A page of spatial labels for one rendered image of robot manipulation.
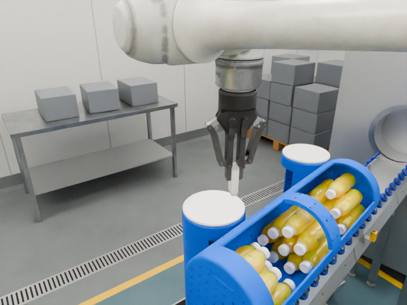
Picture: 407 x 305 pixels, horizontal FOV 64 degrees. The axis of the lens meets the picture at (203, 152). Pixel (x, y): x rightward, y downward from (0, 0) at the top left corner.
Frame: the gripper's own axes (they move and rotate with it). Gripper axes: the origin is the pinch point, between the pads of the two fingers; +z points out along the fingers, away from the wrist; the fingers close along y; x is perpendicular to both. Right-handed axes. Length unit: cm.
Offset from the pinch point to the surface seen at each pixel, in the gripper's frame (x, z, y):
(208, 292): -5.5, 39.6, 4.2
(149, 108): -266, 63, 12
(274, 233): -25, 38, -24
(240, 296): 3.5, 32.4, -2.2
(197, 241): -47, 56, 0
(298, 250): -18, 40, -29
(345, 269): -28, 64, -58
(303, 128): -292, 107, -178
